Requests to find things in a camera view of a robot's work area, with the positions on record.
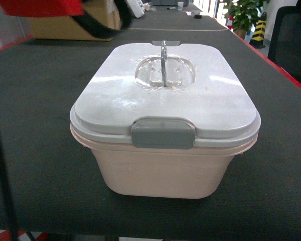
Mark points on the white paper cup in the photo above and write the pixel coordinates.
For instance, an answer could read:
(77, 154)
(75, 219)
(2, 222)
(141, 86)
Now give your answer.
(180, 5)

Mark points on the yellow black striped bollard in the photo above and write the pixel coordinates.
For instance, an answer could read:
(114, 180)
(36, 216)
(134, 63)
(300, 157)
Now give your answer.
(257, 39)

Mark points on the red white traffic cone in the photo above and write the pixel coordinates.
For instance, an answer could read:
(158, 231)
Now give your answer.
(229, 23)

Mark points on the green potted plant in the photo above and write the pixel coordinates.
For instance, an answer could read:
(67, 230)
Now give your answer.
(245, 13)

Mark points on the brown cardboard box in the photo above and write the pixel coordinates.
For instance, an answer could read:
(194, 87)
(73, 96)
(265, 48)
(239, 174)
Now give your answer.
(65, 28)

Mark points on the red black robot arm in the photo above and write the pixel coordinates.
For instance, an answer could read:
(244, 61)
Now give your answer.
(72, 9)

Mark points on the black office chair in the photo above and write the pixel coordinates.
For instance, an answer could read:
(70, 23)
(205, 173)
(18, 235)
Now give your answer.
(285, 46)

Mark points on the white box lid grey handle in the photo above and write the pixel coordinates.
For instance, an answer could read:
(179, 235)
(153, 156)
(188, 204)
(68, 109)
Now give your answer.
(201, 104)

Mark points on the white foam block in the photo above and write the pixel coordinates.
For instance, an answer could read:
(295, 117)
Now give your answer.
(136, 7)

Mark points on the dark grey table mat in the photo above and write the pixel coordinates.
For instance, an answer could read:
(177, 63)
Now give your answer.
(56, 183)

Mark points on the pink plastic storage box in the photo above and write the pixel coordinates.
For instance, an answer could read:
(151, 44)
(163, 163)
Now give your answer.
(171, 173)

